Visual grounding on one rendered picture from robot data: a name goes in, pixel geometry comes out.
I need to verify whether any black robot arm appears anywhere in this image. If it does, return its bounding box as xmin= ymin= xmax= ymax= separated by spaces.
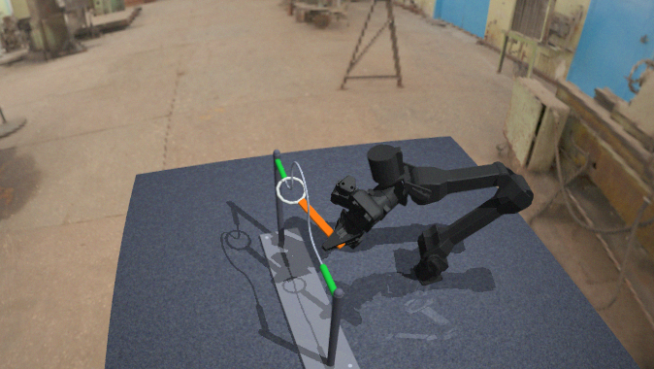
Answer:
xmin=331 ymin=144 xmax=534 ymax=285

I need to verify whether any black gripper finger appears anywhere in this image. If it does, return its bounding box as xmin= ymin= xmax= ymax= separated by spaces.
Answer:
xmin=321 ymin=218 xmax=359 ymax=252
xmin=322 ymin=209 xmax=365 ymax=250

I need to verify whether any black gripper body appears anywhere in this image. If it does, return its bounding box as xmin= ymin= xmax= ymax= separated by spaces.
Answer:
xmin=347 ymin=189 xmax=392 ymax=250

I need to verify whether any orange bar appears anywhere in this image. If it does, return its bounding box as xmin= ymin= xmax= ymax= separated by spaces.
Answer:
xmin=277 ymin=177 xmax=345 ymax=250

